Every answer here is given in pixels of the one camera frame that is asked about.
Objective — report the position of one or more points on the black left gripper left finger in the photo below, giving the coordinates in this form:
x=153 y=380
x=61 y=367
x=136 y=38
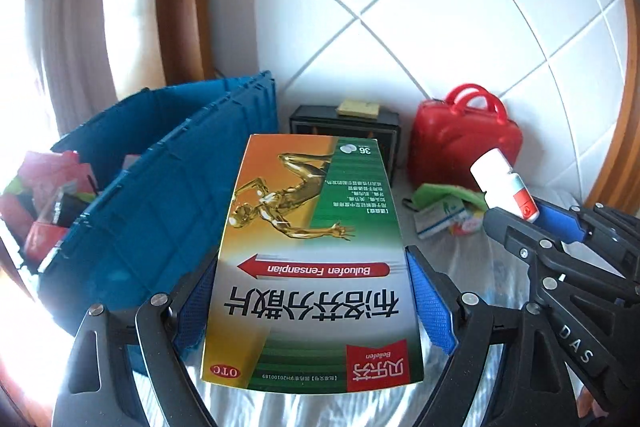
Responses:
x=99 y=387

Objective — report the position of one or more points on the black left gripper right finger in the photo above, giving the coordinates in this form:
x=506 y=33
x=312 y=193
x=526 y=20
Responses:
x=532 y=387

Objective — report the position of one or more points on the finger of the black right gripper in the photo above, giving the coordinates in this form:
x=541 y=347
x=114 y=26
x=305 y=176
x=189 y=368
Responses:
x=608 y=232
x=548 y=258

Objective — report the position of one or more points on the white red small tube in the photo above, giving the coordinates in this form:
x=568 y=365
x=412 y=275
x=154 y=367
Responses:
x=503 y=187

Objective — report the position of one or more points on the pastel sanitary pad pack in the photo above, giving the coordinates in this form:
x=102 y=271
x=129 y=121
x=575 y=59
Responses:
x=467 y=223

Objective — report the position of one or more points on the green plush cloth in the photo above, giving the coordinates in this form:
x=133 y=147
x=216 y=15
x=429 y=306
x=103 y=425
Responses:
x=428 y=193

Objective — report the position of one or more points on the orange green medicine box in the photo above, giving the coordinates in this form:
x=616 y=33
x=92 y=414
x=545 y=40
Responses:
x=312 y=291

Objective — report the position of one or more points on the white green medicine box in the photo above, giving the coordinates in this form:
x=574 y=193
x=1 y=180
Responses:
x=439 y=216

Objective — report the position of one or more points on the red bear-shaped case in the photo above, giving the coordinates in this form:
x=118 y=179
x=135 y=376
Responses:
x=448 y=135

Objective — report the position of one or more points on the red items in crate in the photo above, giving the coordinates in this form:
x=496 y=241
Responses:
x=48 y=194

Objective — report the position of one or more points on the black gift box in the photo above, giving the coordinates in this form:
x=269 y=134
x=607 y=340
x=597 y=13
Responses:
x=324 y=120

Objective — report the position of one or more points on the blue plastic crate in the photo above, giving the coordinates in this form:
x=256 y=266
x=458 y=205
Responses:
x=165 y=163

